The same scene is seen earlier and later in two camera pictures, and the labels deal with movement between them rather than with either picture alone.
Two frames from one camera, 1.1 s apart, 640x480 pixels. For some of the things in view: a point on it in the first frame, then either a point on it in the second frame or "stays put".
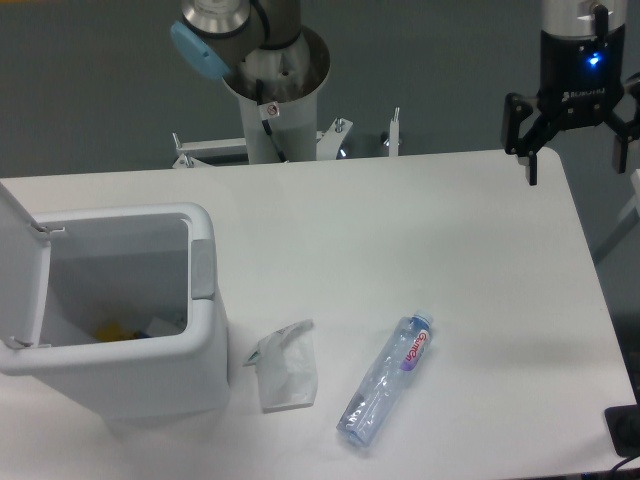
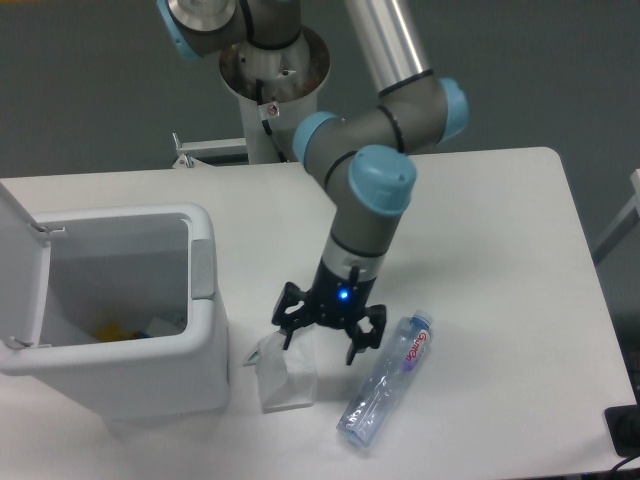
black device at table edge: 623,423 stays put
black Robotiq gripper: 581,80 → 338,299
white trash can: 136,331 stays put
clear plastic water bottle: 389,379 stays put
